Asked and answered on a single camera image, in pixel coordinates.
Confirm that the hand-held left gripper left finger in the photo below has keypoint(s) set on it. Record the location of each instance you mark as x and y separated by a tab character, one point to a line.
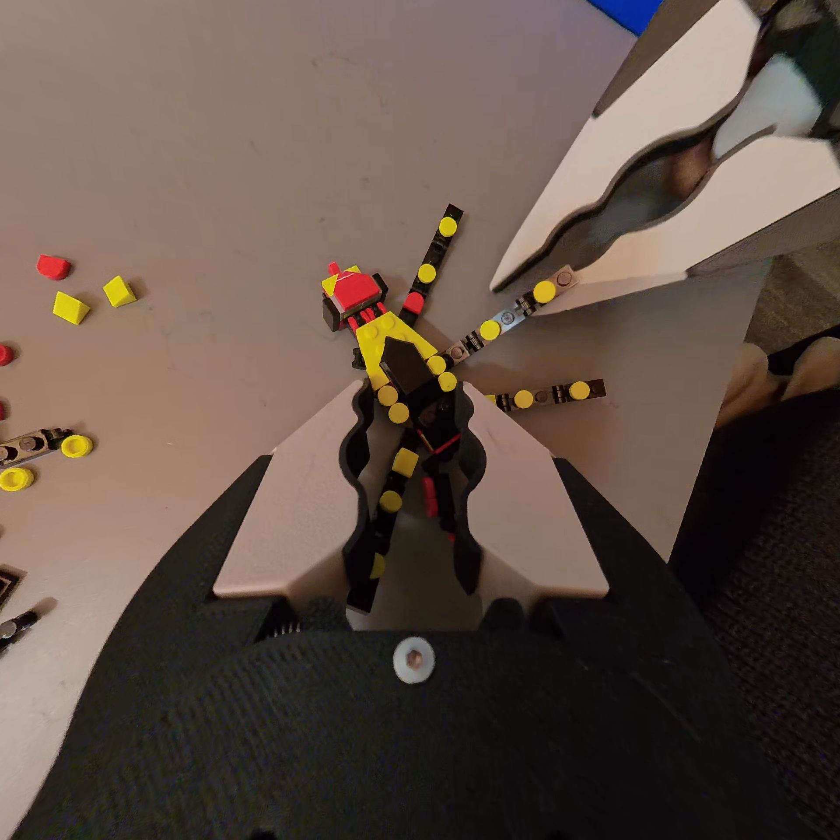
289	525

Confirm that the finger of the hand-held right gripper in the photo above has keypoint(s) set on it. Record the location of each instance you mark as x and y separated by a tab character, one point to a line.
656	98
754	210

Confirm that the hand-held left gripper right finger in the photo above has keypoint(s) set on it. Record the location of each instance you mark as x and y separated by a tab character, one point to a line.
538	525

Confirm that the black yellow red lego model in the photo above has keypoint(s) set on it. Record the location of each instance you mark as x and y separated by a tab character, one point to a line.
380	341

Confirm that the pile of loose lego pieces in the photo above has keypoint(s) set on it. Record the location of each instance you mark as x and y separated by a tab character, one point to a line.
26	443

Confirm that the small yellow slope lego piece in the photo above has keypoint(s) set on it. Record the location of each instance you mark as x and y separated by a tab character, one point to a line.
71	308
119	291

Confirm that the tiny red lego piece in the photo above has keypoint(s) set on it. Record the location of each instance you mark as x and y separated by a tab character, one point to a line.
54	266

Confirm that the blue plastic bin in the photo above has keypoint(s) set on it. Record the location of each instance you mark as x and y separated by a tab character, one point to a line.
623	13

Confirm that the person's black knit clothing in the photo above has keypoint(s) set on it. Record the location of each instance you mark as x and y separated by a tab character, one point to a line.
774	590

